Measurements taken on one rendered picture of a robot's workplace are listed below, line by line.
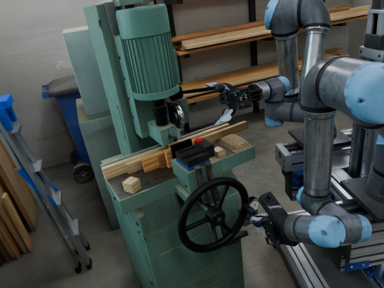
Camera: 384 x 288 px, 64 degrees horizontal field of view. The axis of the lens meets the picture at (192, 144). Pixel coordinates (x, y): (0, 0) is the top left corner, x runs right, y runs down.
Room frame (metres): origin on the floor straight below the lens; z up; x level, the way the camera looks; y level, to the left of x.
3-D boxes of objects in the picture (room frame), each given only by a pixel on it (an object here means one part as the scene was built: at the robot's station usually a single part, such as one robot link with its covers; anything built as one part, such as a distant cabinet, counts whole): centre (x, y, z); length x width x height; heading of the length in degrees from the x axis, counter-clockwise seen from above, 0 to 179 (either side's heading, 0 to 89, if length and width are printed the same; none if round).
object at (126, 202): (1.07, 0.03, 0.87); 0.61 x 0.30 x 0.06; 116
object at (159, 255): (1.26, 0.16, 0.36); 0.58 x 0.45 x 0.71; 26
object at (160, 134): (1.17, 0.11, 1.01); 0.14 x 0.07 x 0.09; 26
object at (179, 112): (1.32, 0.05, 1.02); 0.12 x 0.03 x 0.12; 26
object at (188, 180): (0.99, 0.00, 0.92); 0.15 x 0.13 x 0.09; 116
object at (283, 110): (1.16, -0.37, 1.03); 0.11 x 0.08 x 0.11; 56
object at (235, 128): (1.20, 0.00, 0.92); 0.60 x 0.02 x 0.04; 116
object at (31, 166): (1.57, 0.92, 0.58); 0.27 x 0.25 x 1.16; 108
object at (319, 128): (0.74, -0.35, 1.09); 0.12 x 0.11 x 0.49; 104
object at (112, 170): (1.18, 0.09, 0.93); 0.60 x 0.02 x 0.05; 116
